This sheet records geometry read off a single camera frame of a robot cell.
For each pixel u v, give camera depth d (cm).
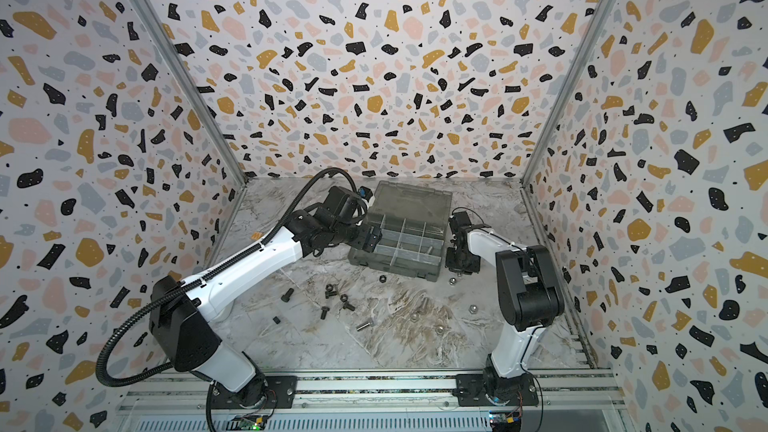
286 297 89
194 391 75
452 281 94
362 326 84
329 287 92
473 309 88
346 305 88
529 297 50
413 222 113
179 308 42
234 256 48
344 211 62
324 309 87
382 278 95
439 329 84
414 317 86
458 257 83
